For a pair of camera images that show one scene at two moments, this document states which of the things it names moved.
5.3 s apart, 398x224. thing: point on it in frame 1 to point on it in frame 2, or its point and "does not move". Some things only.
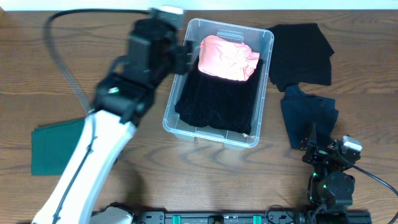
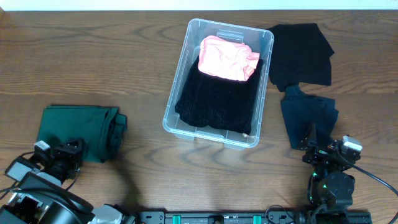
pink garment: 221,58 does not move
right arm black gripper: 318,154 does not move
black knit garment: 219,103 does not move
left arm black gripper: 181,58 to 71,152
